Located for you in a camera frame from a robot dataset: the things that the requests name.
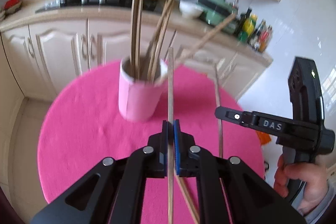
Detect right human hand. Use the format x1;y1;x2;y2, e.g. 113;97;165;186
273;155;330;217

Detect pink round tablecloth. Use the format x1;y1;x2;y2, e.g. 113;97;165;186
36;60;265;224

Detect sauce bottles group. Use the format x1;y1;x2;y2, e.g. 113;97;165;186
248;19;273;53

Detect pink cup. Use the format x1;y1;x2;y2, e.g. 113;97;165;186
118;57;168;122

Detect green yellow oil bottle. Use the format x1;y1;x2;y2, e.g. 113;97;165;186
238;14;258;43

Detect dark olive oil bottle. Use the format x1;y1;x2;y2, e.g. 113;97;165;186
234;7;252;37

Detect green electric grill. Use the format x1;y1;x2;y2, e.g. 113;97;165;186
197;0;238;27

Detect lower base cabinets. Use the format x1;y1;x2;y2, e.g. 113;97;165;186
1;19;272;101

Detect white ceramic bowl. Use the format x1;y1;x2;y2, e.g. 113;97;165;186
179;0;204;19

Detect black gas hob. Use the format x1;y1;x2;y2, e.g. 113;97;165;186
35;0;165;15

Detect red lid container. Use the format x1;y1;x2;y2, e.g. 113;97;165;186
4;0;21;10

